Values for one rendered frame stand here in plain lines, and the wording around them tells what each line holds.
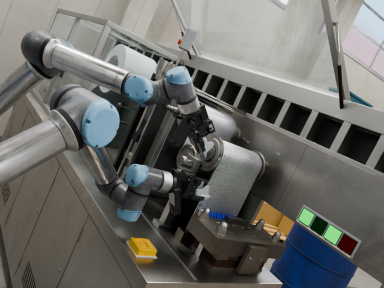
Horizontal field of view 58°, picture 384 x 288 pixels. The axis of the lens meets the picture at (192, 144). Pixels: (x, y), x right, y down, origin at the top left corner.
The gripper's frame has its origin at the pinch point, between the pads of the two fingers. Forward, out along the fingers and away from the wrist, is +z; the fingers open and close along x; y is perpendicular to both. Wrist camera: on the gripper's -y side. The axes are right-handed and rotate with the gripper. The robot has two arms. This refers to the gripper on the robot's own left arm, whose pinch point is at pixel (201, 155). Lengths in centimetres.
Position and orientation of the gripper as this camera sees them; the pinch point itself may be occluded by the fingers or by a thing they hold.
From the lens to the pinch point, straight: 132.8
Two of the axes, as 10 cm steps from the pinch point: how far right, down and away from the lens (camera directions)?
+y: 8.0, -5.2, 3.0
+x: -5.3, -3.6, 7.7
